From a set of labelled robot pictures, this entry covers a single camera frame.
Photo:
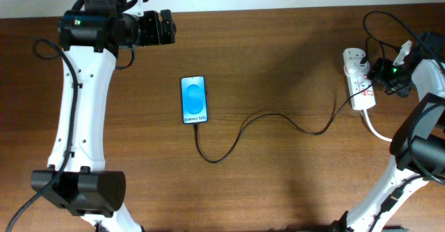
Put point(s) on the black charger plug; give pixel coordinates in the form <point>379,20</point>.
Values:
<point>364,61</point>

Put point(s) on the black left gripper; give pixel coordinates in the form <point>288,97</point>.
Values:
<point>153,37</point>

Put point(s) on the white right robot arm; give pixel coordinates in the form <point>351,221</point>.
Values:
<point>417,157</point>

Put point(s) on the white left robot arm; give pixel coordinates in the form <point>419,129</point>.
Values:
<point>92,33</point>

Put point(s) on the blue Galaxy smartphone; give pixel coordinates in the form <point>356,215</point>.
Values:
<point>194,100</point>

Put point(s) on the white power strip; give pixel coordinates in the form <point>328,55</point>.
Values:
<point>356,75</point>

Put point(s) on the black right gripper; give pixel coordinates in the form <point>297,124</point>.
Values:
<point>375,71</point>

